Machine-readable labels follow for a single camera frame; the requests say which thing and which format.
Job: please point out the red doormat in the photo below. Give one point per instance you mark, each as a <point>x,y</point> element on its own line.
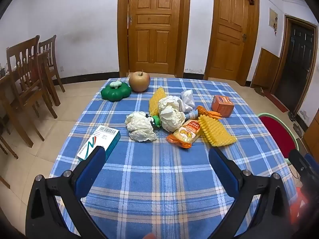
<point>276,100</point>

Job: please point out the green pumpkin-shaped container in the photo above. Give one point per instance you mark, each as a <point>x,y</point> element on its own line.
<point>117,94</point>

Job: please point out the brown-red apple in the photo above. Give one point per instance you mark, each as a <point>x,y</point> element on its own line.
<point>139,82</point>

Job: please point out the dark shoe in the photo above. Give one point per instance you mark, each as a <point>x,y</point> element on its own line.
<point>292,115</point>
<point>297,129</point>

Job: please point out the crumpled orange wrapper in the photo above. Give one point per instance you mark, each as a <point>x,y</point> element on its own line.
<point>211,114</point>

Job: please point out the white crumpled plastic bag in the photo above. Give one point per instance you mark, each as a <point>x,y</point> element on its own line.
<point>187,99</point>

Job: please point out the cream paper ball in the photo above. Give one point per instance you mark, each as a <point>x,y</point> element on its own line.
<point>139,129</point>
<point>169,114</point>

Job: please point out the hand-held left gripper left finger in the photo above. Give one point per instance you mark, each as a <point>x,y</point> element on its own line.
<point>91,169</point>

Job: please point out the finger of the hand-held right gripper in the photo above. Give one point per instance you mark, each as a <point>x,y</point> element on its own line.
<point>314,165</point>
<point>299,163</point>

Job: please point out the dark metal entrance door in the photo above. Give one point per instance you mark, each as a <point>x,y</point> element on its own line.
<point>296,62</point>

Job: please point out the orange and yellow snack packet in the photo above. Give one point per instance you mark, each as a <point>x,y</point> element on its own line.
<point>185,134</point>

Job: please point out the low wooden wall panel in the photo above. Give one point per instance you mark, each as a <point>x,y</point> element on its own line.
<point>265,67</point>

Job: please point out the blue plaid tablecloth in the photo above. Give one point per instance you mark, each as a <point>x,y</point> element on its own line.
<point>159,179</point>

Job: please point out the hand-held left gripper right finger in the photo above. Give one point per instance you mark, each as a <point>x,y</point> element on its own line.
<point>223,171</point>

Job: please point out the red basin with green rim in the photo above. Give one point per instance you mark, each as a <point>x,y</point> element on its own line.
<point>276,132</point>

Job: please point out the small green toy figure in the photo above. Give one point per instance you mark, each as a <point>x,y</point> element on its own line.
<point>156,120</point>

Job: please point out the white and teal medicine box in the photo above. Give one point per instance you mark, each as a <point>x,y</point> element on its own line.
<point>99,137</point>

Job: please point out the yellow foam fruit net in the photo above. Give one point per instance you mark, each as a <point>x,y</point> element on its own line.
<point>157,99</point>
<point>216,132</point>

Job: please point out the narrow wooden panel door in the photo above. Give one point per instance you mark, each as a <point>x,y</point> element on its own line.
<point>230,34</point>

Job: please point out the orange cardboard box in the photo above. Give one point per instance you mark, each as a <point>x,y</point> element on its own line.
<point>221,107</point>

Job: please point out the wide wooden panel door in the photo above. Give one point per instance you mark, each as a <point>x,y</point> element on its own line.
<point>153,25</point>

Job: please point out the orange plastic object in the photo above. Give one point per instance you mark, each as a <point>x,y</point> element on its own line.
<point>302,201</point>

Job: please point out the wooden chair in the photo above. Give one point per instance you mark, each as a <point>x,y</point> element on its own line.
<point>48,47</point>
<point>20,127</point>
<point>23,54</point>

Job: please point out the beige wall meter box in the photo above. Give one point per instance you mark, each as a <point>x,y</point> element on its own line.
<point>273,17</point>

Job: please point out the brown slipper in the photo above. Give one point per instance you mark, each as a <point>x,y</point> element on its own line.
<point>261,91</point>

